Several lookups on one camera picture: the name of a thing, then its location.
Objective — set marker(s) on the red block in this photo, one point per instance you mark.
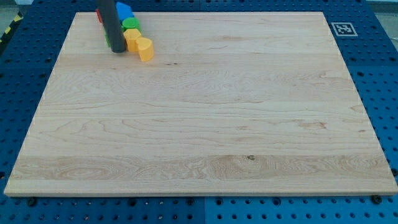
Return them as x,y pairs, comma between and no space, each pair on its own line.
98,15

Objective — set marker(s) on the black bolt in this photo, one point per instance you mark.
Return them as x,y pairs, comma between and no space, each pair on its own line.
31,202
376,199

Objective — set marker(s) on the yellow heart block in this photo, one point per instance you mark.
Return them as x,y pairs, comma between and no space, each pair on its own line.
145,48

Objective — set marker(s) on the black bolt front right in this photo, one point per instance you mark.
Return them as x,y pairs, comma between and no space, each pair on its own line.
376,199

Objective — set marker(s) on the yellow black hazard tape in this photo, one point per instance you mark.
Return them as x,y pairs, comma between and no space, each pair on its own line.
11,29

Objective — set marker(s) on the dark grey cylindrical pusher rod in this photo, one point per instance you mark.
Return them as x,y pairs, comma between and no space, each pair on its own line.
111,24

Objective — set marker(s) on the yellow hexagon block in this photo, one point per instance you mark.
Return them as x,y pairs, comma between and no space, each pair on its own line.
131,35

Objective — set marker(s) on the white fiducial marker tag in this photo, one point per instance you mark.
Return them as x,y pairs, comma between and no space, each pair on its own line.
344,29

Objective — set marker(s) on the green block behind rod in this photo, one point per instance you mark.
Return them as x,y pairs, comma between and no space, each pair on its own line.
106,37

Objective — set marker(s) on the green cylinder block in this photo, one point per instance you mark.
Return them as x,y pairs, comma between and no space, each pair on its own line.
131,23

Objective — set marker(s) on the black bolt front left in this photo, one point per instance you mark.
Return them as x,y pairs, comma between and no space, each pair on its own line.
31,202

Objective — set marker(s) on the light wooden board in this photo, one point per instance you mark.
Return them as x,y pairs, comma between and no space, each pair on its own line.
241,104

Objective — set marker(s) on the blue pentagon block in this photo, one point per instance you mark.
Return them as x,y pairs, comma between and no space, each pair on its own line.
124,11

